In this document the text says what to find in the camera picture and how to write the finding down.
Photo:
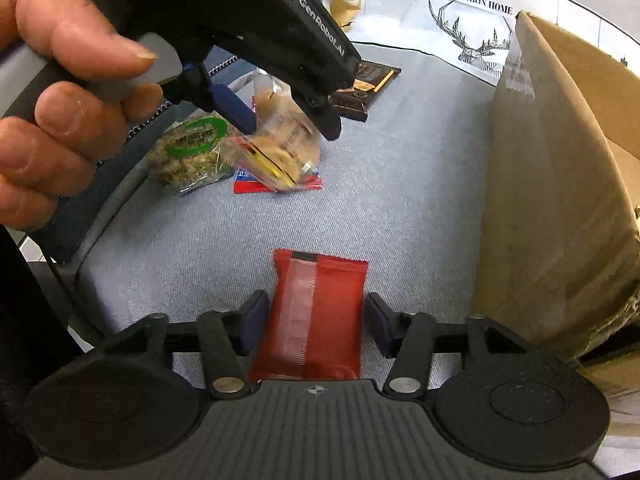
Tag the clear bread snack packet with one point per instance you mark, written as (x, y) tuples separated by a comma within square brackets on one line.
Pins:
[(285, 145)]

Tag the green label snack packet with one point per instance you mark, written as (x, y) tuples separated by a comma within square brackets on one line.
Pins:
[(190, 155)]

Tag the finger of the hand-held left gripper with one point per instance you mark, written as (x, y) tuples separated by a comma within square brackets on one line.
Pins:
[(325, 117), (235, 107)]

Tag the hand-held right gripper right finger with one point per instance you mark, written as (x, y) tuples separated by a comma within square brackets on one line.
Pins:
[(379, 325)]

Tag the red and blue snack packet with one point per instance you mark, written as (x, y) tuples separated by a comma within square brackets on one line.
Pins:
[(245, 186)]

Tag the dark chocolate packet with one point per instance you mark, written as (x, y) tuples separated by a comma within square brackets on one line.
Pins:
[(372, 82)]

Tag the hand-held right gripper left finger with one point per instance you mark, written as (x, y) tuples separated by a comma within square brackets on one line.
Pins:
[(256, 322)]

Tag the dark clothing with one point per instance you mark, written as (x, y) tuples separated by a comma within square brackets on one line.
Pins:
[(25, 335)]

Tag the cardboard box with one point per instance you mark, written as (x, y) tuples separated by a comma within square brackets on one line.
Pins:
[(550, 210)]

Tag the person's left hand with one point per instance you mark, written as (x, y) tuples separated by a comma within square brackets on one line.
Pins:
[(45, 5)]

